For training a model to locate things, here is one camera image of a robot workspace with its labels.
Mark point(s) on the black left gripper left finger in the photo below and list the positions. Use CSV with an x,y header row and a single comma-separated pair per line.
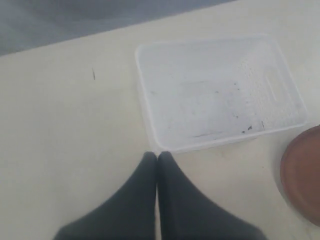
x,y
129,214

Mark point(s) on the brown round plate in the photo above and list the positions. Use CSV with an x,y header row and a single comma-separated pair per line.
x,y
300,174

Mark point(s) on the white perforated plastic basket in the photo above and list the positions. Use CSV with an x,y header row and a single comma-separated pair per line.
x,y
202,93

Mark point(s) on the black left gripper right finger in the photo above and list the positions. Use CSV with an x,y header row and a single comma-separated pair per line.
x,y
187,214

